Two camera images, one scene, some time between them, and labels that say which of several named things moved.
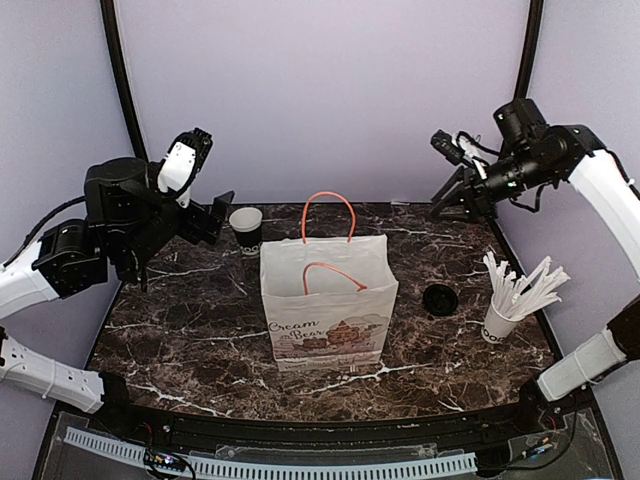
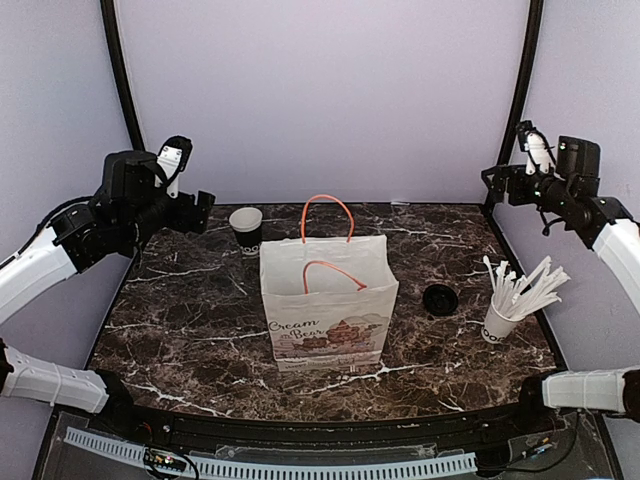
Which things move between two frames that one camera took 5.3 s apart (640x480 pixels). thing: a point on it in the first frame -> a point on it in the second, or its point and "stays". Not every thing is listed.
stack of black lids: x=440 y=299 stays
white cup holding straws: x=497 y=327 stays
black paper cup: x=246 y=222 stays
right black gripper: x=472 y=194 -> x=515 y=172
